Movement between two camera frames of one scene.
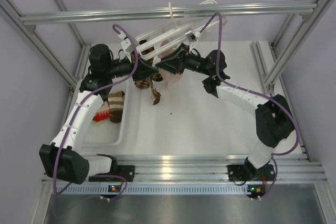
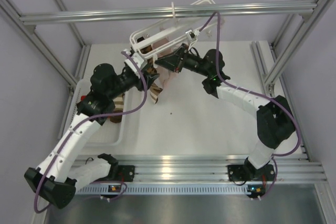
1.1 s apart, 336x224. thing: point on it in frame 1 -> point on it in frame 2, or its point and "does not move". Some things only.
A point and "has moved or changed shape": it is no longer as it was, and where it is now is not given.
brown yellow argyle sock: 145,83 has moved or changed shape
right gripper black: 177,62 does not move
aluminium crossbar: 118,15 does not move
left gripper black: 143,71 -> 149,78
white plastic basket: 105,133 does not move
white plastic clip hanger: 148,46 has moved or changed shape
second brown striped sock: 116,103 does not move
